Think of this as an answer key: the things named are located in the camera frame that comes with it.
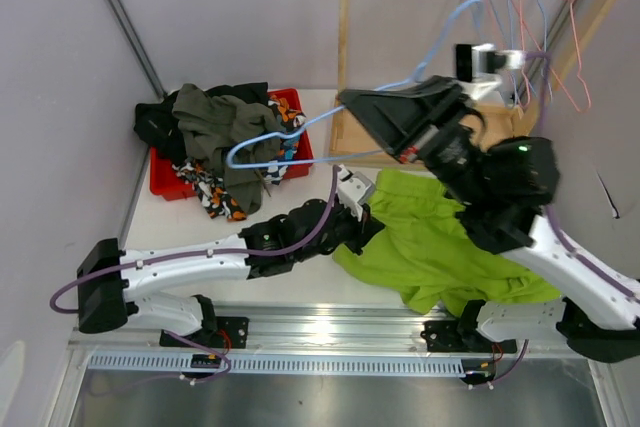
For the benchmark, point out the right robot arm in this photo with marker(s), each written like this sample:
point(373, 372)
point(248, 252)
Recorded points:
point(506, 193)

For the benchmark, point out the black shorts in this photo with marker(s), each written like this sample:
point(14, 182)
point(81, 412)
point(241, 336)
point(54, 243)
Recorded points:
point(156, 126)

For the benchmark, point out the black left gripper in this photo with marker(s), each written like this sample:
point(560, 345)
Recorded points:
point(364, 230)

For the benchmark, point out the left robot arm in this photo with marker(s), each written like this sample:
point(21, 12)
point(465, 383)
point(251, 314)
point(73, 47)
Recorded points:
point(129, 288)

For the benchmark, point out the dark grey shorts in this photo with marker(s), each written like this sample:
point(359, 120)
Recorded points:
point(212, 124)

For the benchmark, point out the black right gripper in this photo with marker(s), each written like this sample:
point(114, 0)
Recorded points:
point(401, 119)

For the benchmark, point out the lime green shorts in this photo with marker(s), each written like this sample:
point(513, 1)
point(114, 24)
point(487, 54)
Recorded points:
point(424, 254)

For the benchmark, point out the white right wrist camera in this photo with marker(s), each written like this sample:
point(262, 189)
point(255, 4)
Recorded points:
point(478, 67)

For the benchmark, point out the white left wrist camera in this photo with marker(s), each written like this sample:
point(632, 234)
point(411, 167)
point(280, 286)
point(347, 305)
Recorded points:
point(353, 190)

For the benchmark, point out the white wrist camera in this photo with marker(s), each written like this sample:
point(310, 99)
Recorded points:
point(353, 190)
point(478, 67)

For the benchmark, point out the slotted cable duct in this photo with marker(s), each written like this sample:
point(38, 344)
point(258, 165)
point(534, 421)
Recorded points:
point(414, 366)

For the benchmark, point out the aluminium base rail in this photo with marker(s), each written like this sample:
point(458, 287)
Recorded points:
point(317, 329)

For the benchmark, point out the orange camouflage shorts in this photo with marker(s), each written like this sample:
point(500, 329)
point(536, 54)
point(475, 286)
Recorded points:
point(269, 154)

